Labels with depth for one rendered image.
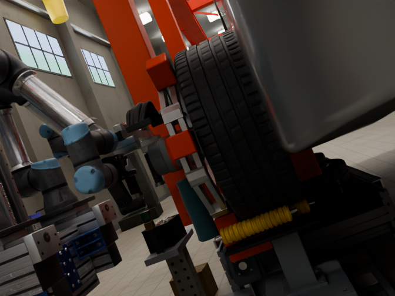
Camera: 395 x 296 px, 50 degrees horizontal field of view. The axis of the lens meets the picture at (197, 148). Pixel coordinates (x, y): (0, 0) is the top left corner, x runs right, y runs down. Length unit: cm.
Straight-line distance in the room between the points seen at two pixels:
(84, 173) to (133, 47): 105
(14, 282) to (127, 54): 112
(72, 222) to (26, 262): 51
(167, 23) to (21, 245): 300
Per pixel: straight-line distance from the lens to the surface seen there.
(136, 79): 206
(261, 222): 147
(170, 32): 408
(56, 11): 1025
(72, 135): 119
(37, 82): 141
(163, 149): 155
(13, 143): 210
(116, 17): 214
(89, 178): 115
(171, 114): 134
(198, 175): 133
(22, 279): 149
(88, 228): 190
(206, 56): 138
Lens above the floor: 80
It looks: 1 degrees up
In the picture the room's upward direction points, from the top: 22 degrees counter-clockwise
